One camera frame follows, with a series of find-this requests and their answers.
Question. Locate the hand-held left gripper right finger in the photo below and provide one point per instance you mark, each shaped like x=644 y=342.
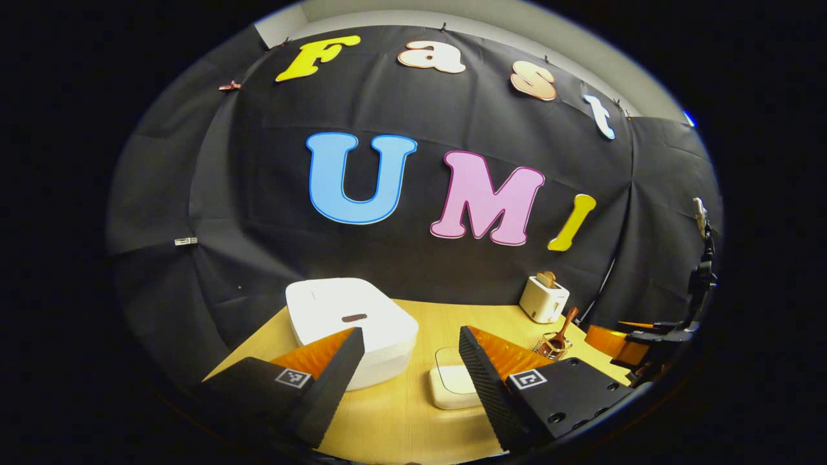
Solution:
x=494 y=397

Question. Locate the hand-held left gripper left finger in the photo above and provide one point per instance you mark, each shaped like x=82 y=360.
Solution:
x=326 y=394

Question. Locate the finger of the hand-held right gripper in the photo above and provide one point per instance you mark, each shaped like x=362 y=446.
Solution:
x=665 y=334
x=614 y=342

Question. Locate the clear plastic rice box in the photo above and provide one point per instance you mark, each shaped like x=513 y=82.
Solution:
x=452 y=387

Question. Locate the white rice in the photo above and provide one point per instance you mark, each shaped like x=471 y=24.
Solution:
x=452 y=387

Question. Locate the white rice cooker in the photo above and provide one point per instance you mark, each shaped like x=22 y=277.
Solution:
x=336 y=303

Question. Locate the white toaster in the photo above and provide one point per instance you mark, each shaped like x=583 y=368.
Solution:
x=543 y=303

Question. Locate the toasted bread slice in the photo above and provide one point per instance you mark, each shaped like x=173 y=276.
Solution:
x=546 y=279

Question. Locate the white cloth clip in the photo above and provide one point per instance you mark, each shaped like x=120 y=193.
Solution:
x=186 y=241

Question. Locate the black backdrop cloth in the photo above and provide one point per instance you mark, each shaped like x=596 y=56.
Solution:
x=258 y=194

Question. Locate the copper cloth clip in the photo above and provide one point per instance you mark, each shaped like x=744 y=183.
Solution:
x=229 y=86

